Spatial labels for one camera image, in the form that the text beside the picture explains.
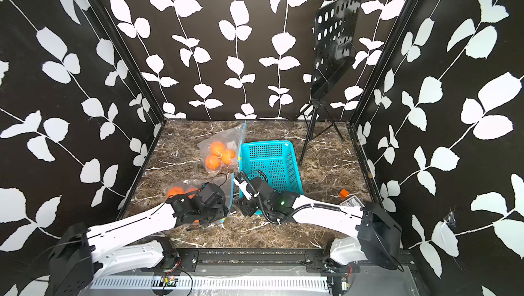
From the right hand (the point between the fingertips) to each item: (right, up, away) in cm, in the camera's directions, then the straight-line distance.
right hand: (239, 195), depth 77 cm
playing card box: (+49, -6, +11) cm, 50 cm away
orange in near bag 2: (-23, -1, +11) cm, 25 cm away
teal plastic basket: (+14, +11, +19) cm, 26 cm away
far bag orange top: (-14, +18, +22) cm, 32 cm away
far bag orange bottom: (-15, +11, +16) cm, 24 cm away
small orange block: (+46, -3, +15) cm, 48 cm away
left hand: (-5, -7, +4) cm, 10 cm away
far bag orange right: (-8, +14, +16) cm, 23 cm away
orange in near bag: (-29, -1, +9) cm, 31 cm away
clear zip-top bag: (-7, +22, +25) cm, 34 cm away
